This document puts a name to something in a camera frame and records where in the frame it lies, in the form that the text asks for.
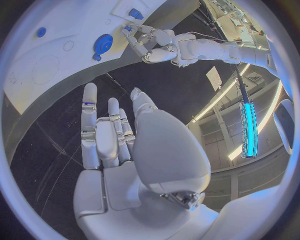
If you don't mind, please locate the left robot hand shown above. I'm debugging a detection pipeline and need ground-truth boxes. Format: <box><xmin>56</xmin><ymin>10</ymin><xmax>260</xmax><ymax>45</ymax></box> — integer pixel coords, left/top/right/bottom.
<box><xmin>121</xmin><ymin>23</ymin><xmax>179</xmax><ymax>64</ymax></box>

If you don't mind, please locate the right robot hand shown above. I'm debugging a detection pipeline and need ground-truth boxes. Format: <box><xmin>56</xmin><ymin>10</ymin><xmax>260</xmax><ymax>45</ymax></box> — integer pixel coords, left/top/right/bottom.
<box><xmin>73</xmin><ymin>82</ymin><xmax>220</xmax><ymax>240</ymax></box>

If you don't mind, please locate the blue gear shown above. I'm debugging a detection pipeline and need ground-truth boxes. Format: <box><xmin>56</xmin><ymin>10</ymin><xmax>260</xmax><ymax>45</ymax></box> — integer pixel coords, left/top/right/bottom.
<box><xmin>92</xmin><ymin>33</ymin><xmax>115</xmax><ymax>56</ymax></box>

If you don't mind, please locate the white task board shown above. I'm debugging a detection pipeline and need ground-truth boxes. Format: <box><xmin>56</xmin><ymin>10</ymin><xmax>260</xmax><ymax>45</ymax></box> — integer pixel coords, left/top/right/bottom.
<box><xmin>2</xmin><ymin>0</ymin><xmax>171</xmax><ymax>116</ymax></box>

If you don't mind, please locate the blue plug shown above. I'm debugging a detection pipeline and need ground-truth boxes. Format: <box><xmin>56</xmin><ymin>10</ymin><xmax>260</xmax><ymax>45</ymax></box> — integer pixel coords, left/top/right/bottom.
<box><xmin>127</xmin><ymin>7</ymin><xmax>145</xmax><ymax>20</ymax></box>

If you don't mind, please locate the glowing light bar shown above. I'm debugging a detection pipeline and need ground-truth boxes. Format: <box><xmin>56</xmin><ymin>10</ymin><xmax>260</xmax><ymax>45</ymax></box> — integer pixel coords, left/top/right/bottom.
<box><xmin>238</xmin><ymin>99</ymin><xmax>259</xmax><ymax>159</ymax></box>

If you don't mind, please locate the dark lamp pole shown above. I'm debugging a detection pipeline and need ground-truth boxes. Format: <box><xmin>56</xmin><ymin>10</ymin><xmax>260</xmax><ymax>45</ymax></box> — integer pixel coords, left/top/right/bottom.
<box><xmin>232</xmin><ymin>63</ymin><xmax>250</xmax><ymax>103</ymax></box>

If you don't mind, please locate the small blue peg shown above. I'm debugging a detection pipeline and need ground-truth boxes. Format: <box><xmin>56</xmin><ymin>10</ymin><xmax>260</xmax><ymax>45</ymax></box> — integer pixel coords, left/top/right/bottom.
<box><xmin>35</xmin><ymin>26</ymin><xmax>47</xmax><ymax>38</ymax></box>

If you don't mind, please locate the white cable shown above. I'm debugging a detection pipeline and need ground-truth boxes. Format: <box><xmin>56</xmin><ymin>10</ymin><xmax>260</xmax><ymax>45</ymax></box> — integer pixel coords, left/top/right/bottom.
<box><xmin>186</xmin><ymin>31</ymin><xmax>227</xmax><ymax>42</ymax></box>

